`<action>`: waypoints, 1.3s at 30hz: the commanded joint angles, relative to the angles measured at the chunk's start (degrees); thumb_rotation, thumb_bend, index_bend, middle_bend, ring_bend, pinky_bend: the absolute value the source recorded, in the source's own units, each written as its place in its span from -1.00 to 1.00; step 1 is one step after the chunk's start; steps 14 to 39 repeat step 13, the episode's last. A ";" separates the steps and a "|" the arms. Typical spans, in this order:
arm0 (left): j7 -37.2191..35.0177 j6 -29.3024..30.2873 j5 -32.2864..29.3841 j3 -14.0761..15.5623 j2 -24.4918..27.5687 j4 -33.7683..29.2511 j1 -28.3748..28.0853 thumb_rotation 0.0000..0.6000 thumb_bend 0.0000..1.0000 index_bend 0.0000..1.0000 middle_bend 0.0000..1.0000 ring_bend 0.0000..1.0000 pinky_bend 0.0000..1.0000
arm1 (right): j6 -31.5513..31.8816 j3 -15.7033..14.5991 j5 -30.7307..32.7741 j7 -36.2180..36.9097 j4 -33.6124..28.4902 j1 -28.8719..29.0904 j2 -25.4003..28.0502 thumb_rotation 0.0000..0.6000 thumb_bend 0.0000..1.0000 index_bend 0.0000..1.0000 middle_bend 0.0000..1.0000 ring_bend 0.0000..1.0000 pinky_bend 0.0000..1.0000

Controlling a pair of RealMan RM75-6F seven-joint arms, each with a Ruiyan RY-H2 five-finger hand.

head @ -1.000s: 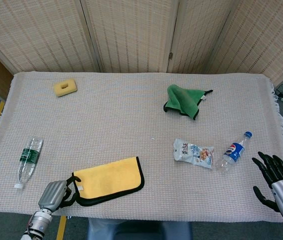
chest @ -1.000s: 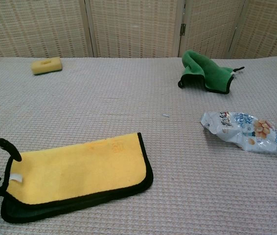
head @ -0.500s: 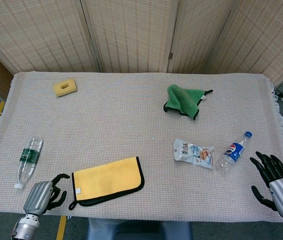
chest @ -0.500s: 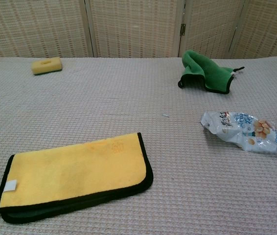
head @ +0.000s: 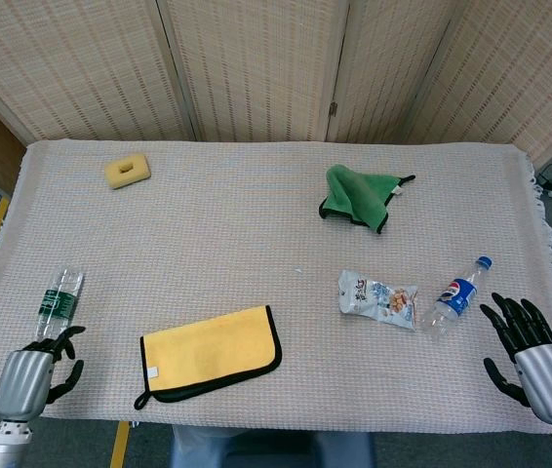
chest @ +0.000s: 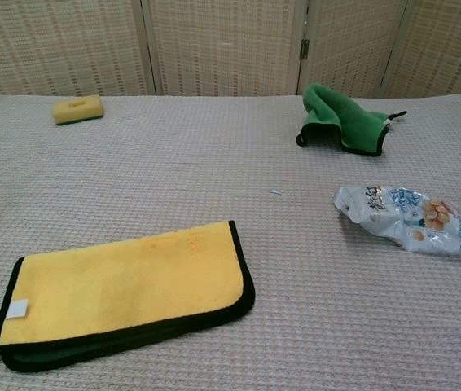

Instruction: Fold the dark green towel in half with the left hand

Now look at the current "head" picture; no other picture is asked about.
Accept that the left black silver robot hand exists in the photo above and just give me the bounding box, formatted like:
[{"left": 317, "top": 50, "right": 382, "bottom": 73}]
[{"left": 0, "top": 325, "right": 87, "bottom": 423}]

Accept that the grey and yellow towel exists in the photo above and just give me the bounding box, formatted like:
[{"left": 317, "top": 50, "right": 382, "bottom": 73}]
[{"left": 133, "top": 304, "right": 283, "bottom": 411}]

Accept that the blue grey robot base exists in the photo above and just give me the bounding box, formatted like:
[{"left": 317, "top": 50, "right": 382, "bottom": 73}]
[{"left": 168, "top": 424, "right": 377, "bottom": 468}]

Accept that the green cloth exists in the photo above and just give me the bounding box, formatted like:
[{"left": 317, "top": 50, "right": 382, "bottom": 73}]
[{"left": 318, "top": 164, "right": 416, "bottom": 235}]

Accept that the clear bottle green label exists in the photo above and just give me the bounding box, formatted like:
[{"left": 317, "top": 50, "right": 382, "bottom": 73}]
[{"left": 34, "top": 266, "right": 86, "bottom": 343}]

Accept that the pepsi bottle blue cap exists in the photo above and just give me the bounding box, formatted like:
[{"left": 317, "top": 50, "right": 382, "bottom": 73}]
[{"left": 419, "top": 254, "right": 494, "bottom": 340}]

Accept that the white snack bag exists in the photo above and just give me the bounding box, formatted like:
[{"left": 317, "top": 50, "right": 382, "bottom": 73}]
[{"left": 337, "top": 269, "right": 419, "bottom": 332}]

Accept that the yellow sponge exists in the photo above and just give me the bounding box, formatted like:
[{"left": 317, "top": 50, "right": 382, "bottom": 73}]
[{"left": 103, "top": 152, "right": 152, "bottom": 190}]

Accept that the pale woven tablecloth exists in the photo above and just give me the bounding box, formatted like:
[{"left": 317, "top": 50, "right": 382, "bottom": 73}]
[{"left": 0, "top": 138, "right": 552, "bottom": 435}]

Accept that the woven folding screen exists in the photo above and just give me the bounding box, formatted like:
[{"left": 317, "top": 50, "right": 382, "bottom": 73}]
[{"left": 0, "top": 0, "right": 552, "bottom": 170}]

